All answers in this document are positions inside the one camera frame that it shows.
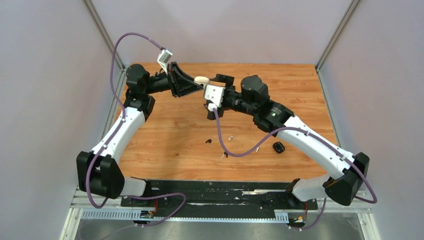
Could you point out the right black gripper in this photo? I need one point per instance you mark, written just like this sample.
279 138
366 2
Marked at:
229 81

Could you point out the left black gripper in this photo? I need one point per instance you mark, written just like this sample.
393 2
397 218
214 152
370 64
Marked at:
177 77

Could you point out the white earbud charging case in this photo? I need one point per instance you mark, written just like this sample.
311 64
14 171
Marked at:
201 80

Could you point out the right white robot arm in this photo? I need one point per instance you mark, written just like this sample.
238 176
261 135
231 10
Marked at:
345 171

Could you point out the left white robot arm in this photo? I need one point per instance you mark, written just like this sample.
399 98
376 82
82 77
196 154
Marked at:
98 170

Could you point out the black earbud charging case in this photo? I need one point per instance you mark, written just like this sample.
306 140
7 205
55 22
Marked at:
278 147

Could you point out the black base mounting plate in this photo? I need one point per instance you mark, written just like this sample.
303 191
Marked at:
227 199

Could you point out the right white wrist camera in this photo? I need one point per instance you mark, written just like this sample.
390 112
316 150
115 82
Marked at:
214 94

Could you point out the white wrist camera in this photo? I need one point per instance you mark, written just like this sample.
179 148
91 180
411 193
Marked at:
163 57
214 94

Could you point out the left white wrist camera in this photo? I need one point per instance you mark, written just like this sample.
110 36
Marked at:
163 57

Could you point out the left aluminium frame post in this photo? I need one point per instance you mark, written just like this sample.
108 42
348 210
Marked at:
95 17

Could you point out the aluminium frame post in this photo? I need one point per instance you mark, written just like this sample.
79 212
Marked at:
349 13
95 17

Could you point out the slotted cable duct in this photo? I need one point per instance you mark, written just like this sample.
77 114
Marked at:
139 215

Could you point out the right aluminium frame post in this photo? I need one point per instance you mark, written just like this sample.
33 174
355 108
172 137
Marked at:
349 13

